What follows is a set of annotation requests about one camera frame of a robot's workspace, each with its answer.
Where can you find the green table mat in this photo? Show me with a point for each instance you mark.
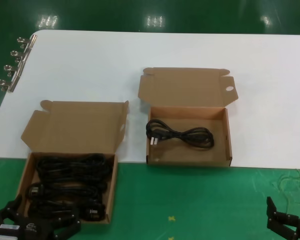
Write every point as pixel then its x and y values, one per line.
pixel 190 200

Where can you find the open brown cardboard box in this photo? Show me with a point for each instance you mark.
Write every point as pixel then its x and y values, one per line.
pixel 190 85
pixel 77 125

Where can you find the silver binder clip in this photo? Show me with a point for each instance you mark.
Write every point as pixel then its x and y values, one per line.
pixel 17 70
pixel 23 55
pixel 31 41
pixel 11 85

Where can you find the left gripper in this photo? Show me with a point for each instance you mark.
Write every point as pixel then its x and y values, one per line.
pixel 40 230

